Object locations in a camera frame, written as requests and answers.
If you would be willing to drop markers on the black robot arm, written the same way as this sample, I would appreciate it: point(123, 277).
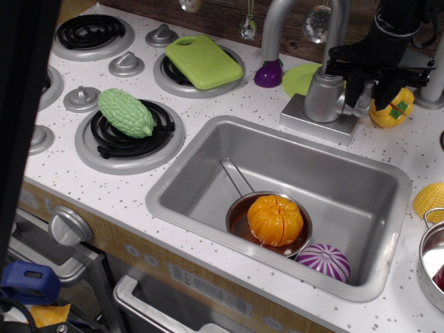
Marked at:
point(409, 15)

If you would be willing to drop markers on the small steel saucepan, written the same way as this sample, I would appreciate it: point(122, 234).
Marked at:
point(236, 217)

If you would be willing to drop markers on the green toy plate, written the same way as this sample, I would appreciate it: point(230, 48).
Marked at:
point(297, 80)

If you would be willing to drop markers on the hanging glass fruit ornament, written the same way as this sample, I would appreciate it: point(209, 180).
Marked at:
point(248, 25)

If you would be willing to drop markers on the silver stove knob middle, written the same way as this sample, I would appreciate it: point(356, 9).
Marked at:
point(126, 65)

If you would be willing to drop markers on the purple toy eggplant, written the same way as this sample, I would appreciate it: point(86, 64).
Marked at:
point(270, 74)

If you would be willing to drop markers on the silver oven door handle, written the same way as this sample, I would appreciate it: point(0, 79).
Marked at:
point(31, 242)

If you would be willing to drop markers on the yellow toy corn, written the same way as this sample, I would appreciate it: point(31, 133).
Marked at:
point(430, 197)

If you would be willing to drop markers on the grey toy sink basin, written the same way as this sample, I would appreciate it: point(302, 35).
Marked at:
point(320, 214)

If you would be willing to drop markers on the yellow cloth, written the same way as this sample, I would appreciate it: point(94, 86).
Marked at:
point(46, 315)

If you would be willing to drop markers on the silver post at right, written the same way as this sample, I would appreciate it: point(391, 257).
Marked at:
point(431, 96)

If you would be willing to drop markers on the silver oven front knob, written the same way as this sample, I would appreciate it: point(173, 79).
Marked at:
point(67, 228)

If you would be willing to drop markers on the far left stove burner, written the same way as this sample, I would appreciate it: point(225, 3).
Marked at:
point(52, 89)

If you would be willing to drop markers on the green toy cutting board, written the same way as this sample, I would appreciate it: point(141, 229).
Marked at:
point(203, 62)

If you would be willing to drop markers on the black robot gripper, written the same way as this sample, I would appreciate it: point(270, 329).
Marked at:
point(385, 56)

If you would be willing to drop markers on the black foreground pole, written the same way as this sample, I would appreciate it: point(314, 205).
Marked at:
point(27, 29)

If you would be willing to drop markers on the steel pot at right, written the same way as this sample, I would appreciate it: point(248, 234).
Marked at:
point(430, 260)

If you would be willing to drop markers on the green toy bitter gourd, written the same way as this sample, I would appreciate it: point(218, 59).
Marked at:
point(126, 113)

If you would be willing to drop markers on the silver stove knob left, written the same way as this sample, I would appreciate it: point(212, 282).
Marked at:
point(82, 99)

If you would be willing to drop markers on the orange toy pumpkin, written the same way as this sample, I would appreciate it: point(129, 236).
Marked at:
point(275, 221)

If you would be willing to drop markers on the back right stove burner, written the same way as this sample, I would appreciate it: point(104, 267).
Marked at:
point(171, 80)

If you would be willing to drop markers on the front black stove burner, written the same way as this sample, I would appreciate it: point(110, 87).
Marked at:
point(105, 149)

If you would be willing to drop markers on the hanging crystal ball ornament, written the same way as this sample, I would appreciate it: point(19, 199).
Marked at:
point(316, 24)

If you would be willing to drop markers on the back left stove burner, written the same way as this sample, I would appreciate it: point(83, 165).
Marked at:
point(87, 38)

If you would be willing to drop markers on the silver stove knob front-left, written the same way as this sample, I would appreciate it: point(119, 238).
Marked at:
point(41, 140)

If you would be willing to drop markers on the silver dishwasher door handle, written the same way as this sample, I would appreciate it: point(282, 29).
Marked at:
point(151, 306)

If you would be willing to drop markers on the silver stove knob back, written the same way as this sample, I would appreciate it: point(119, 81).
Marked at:
point(161, 37)

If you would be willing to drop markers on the silver faucet lever handle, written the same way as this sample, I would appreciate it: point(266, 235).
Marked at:
point(362, 107)

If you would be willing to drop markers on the blue clamp tool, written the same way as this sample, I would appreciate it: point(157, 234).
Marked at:
point(30, 284)

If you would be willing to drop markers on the yellow toy bell pepper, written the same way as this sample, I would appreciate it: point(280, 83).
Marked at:
point(396, 112)

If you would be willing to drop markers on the purple striped toy onion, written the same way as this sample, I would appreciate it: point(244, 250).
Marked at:
point(326, 259)

